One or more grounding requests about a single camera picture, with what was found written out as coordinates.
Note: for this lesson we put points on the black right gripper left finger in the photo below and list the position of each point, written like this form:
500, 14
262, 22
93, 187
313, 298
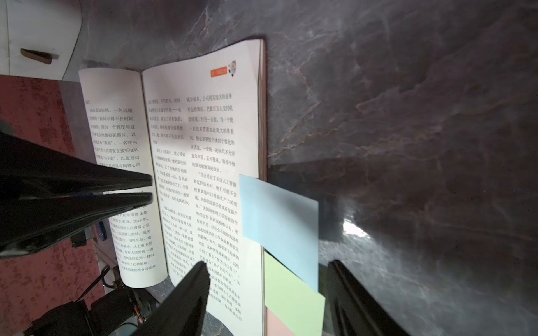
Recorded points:
182, 313

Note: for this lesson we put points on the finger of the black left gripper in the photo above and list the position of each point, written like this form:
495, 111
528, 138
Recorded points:
31, 226
31, 170

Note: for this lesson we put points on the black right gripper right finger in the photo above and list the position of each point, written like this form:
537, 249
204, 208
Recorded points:
353, 310

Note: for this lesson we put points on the blue sticky note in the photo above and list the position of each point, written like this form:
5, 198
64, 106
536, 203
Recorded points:
285, 224

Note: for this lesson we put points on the children's book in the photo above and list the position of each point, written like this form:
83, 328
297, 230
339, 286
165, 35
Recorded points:
195, 126

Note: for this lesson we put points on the green sticky note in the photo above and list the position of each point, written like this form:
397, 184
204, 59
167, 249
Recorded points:
299, 307

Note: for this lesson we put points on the pink sticky note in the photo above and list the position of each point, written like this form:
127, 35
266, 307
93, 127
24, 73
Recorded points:
275, 327

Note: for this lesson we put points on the white three-drawer cabinet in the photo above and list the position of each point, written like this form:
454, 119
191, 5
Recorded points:
47, 26

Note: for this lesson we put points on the brown bottom drawer handle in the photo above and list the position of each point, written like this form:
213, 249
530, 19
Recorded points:
42, 57

